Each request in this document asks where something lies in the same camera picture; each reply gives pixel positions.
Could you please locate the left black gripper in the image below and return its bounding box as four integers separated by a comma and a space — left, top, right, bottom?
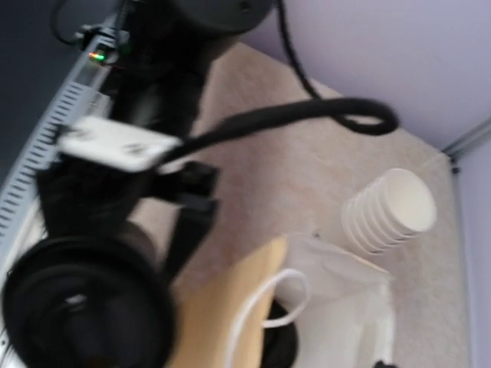
36, 156, 219, 281

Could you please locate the black cup lid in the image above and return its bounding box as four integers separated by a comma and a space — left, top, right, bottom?
260, 322, 298, 368
2, 237, 176, 367

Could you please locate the brown paper bag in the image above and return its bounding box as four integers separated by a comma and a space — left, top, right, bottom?
169, 233, 395, 367

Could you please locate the stack of white paper cups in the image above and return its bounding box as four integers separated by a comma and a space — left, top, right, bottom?
339, 168, 437, 255

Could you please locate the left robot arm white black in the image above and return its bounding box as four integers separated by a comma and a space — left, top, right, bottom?
36, 1, 399, 279

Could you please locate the aluminium front frame rail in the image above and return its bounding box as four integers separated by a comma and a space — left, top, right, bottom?
1, 27, 114, 251

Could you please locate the left aluminium corner post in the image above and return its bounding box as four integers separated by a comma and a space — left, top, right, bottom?
443, 117, 491, 175

